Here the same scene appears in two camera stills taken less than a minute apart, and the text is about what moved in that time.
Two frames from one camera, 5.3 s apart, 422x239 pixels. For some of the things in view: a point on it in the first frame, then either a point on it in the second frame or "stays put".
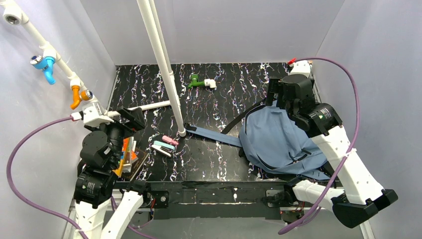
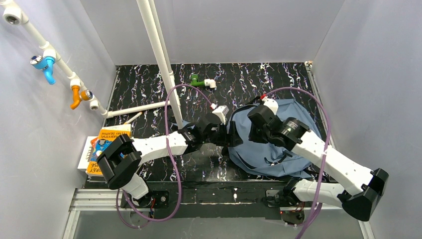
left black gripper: (131, 118) → (229, 134)
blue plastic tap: (45, 63) stays put
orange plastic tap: (78, 95) stays put
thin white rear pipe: (155, 8) stays put
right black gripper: (273, 91) → (256, 118)
